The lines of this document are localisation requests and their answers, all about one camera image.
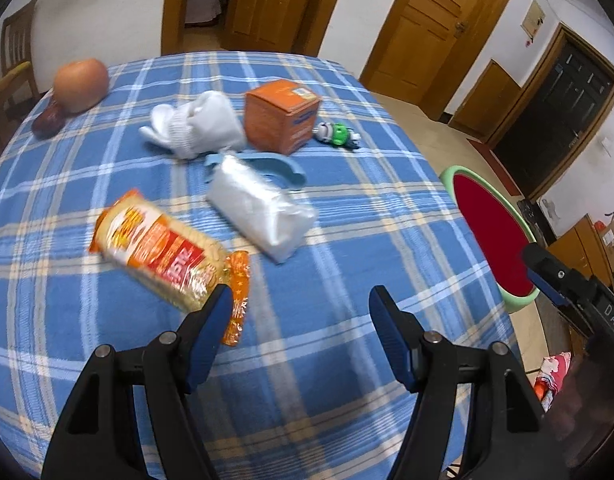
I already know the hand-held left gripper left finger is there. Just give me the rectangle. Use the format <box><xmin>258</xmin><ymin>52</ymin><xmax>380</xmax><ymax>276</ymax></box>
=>
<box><xmin>41</xmin><ymin>284</ymin><xmax>235</xmax><ymax>480</ymax></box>

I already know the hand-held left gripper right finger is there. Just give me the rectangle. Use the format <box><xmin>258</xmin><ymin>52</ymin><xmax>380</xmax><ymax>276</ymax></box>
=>
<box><xmin>368</xmin><ymin>285</ymin><xmax>548</xmax><ymax>480</ymax></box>

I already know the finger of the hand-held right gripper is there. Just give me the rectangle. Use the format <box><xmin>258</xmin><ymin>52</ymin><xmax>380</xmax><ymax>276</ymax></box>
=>
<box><xmin>521</xmin><ymin>242</ymin><xmax>595</xmax><ymax>311</ymax></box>

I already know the red basin with green rim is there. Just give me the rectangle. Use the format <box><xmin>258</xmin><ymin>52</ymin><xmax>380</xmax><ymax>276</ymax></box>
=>
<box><xmin>438</xmin><ymin>164</ymin><xmax>540</xmax><ymax>313</ymax></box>

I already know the orange noodle packet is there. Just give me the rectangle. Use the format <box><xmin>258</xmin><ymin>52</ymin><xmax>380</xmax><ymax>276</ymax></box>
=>
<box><xmin>89</xmin><ymin>189</ymin><xmax>251</xmax><ymax>348</ymax></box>

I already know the green toy figure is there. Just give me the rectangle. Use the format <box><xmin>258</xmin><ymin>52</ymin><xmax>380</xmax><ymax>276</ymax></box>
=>
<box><xmin>313</xmin><ymin>121</ymin><xmax>364</xmax><ymax>152</ymax></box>

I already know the orange cardboard box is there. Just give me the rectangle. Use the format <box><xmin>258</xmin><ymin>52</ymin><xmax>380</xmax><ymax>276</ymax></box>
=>
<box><xmin>244</xmin><ymin>80</ymin><xmax>322</xmax><ymax>156</ymax></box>

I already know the wooden cabinet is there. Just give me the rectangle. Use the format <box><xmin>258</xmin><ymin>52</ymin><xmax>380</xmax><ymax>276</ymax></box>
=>
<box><xmin>547</xmin><ymin>214</ymin><xmax>614</xmax><ymax>286</ymax></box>

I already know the dark shoe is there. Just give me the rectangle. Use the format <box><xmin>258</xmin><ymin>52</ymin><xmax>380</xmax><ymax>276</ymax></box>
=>
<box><xmin>517</xmin><ymin>199</ymin><xmax>544</xmax><ymax>233</ymax></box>

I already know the red printed cloth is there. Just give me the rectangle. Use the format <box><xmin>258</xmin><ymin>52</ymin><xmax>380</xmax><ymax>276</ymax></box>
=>
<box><xmin>533</xmin><ymin>352</ymin><xmax>572</xmax><ymax>413</ymax></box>

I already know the blue plaid tablecloth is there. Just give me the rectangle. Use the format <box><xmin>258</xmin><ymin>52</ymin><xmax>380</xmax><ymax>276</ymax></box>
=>
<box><xmin>0</xmin><ymin>51</ymin><xmax>520</xmax><ymax>480</ymax></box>

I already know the red doormat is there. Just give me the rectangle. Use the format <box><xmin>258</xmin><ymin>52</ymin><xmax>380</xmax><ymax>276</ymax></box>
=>
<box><xmin>466</xmin><ymin>137</ymin><xmax>522</xmax><ymax>198</ymax></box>

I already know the clear-wrapped white tissue pack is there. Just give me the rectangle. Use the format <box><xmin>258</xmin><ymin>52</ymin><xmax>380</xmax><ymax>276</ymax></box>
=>
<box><xmin>207</xmin><ymin>154</ymin><xmax>320</xmax><ymax>264</ymax></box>

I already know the black metal door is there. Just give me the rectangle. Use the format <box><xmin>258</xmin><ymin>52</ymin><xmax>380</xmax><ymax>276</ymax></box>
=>
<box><xmin>492</xmin><ymin>40</ymin><xmax>614</xmax><ymax>196</ymax></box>

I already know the light blue plastic hook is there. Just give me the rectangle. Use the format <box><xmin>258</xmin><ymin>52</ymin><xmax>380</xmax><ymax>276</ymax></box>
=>
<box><xmin>204</xmin><ymin>151</ymin><xmax>308</xmax><ymax>192</ymax></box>

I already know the white sock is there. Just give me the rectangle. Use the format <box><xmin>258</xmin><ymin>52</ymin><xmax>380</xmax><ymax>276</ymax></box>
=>
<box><xmin>138</xmin><ymin>91</ymin><xmax>248</xmax><ymax>161</ymax></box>

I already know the panelled wooden door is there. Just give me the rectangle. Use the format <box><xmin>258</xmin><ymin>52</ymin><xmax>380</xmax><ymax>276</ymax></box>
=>
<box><xmin>222</xmin><ymin>0</ymin><xmax>332</xmax><ymax>56</ymax></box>
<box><xmin>374</xmin><ymin>0</ymin><xmax>510</xmax><ymax>106</ymax></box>

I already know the dark red date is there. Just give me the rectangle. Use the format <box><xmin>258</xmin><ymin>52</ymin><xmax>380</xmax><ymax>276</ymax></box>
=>
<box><xmin>32</xmin><ymin>102</ymin><xmax>66</xmax><ymax>138</ymax></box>

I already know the orange round fruit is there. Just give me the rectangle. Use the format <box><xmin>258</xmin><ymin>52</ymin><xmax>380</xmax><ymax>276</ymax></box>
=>
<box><xmin>53</xmin><ymin>58</ymin><xmax>110</xmax><ymax>113</ymax></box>

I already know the bed with pink cover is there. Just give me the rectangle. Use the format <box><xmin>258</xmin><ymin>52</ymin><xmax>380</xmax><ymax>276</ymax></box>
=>
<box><xmin>184</xmin><ymin>0</ymin><xmax>222</xmax><ymax>28</ymax></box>

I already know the yellow seat cushion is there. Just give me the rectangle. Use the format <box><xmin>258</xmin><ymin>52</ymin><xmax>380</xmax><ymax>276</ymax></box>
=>
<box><xmin>0</xmin><ymin>60</ymin><xmax>32</xmax><ymax>92</ymax></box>

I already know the wooden chair with cushion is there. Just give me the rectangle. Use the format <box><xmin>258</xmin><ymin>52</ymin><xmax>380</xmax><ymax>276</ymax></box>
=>
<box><xmin>0</xmin><ymin>0</ymin><xmax>40</xmax><ymax>126</ymax></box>

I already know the wooden wall panel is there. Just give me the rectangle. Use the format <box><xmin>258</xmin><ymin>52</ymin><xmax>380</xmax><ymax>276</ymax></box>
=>
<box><xmin>449</xmin><ymin>59</ymin><xmax>524</xmax><ymax>138</ymax></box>

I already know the wooden door frame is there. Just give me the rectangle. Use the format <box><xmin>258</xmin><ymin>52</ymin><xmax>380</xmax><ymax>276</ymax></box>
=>
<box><xmin>359</xmin><ymin>0</ymin><xmax>525</xmax><ymax>121</ymax></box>
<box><xmin>161</xmin><ymin>0</ymin><xmax>355</xmax><ymax>58</ymax></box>
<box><xmin>482</xmin><ymin>22</ymin><xmax>614</xmax><ymax>203</ymax></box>

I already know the beige wall panel box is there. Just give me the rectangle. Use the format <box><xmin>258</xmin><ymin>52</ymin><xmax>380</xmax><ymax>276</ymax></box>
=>
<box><xmin>521</xmin><ymin>0</ymin><xmax>546</xmax><ymax>41</ymax></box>

